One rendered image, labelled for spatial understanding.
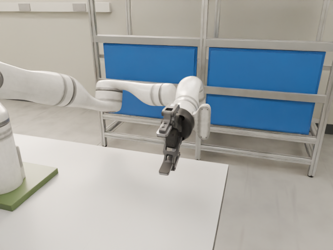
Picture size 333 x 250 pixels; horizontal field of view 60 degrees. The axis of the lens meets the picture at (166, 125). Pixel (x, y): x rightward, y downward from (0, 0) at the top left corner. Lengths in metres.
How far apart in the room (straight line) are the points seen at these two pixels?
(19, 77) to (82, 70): 2.74
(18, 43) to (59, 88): 3.14
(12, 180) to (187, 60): 1.52
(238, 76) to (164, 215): 1.48
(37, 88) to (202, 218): 0.50
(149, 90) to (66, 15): 2.67
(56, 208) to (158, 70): 1.55
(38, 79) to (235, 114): 1.57
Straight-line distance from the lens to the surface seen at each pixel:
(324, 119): 2.16
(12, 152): 0.80
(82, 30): 3.39
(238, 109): 2.10
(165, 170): 0.60
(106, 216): 0.71
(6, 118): 0.77
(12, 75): 0.74
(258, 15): 2.86
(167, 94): 0.85
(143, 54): 2.15
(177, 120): 0.63
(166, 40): 2.08
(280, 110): 2.11
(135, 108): 2.29
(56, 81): 0.82
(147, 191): 0.77
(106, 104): 0.95
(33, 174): 0.88
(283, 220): 1.87
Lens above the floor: 1.15
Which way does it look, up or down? 23 degrees down
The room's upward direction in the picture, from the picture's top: straight up
